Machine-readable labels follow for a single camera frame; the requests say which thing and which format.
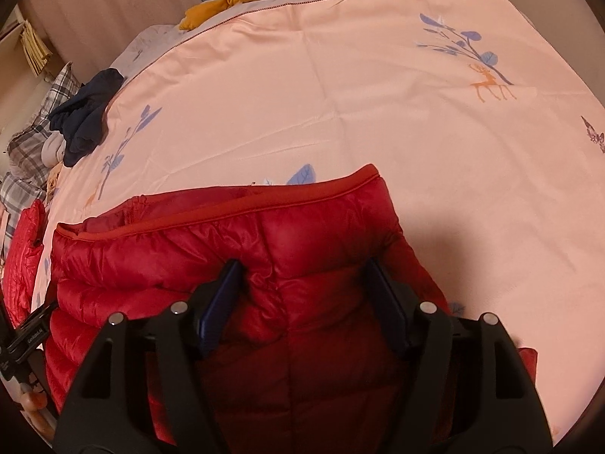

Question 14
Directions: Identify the red down jacket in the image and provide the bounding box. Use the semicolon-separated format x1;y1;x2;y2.
1;200;46;328
43;163;540;454

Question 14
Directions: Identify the pink printed duvet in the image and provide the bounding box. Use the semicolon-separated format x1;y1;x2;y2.
33;0;604;442

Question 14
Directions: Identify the dark navy garment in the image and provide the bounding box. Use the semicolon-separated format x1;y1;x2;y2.
49;68;124;167

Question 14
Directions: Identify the person's left hand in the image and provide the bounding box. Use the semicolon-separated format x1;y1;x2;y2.
20;390;57;444

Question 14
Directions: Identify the beige curtain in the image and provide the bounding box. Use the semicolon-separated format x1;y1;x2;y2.
18;0;470;81

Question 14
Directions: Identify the plaid pillow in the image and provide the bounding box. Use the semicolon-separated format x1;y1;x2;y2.
1;62;81;257

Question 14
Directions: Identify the yellow curtain tassel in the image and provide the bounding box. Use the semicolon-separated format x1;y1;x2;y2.
20;20;52;76

